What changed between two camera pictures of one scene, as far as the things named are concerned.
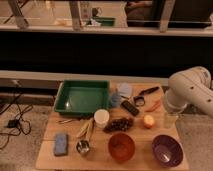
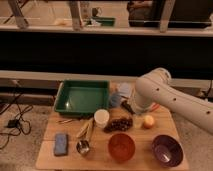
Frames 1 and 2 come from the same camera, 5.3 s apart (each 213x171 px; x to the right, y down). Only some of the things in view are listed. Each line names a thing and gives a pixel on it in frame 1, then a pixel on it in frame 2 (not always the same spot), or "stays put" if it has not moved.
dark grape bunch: [119, 125] stays put
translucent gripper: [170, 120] to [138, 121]
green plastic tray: [83, 97] stays put
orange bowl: [121, 147] stays put
